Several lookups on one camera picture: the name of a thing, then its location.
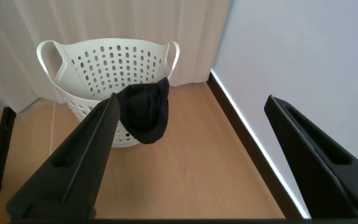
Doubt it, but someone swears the black heap of clothes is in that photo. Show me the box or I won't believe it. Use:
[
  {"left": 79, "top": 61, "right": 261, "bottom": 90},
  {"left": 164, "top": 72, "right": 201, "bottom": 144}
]
[{"left": 116, "top": 77, "right": 170, "bottom": 145}]

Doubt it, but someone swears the white laundry basket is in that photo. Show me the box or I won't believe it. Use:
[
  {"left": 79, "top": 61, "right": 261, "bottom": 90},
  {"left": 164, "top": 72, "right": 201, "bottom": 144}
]
[{"left": 35, "top": 37, "right": 180, "bottom": 148}]

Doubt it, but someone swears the beige curtain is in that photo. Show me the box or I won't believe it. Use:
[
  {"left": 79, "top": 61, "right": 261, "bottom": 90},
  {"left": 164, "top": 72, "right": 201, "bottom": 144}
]
[{"left": 0, "top": 0, "right": 232, "bottom": 114}]

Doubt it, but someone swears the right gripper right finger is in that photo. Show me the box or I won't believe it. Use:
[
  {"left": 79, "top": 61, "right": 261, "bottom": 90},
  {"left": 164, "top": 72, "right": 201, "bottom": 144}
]
[{"left": 264, "top": 95, "right": 358, "bottom": 218}]

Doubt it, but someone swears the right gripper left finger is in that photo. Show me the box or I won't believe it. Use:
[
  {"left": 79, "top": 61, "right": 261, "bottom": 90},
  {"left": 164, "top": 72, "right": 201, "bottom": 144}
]
[{"left": 6, "top": 92, "right": 121, "bottom": 220}]

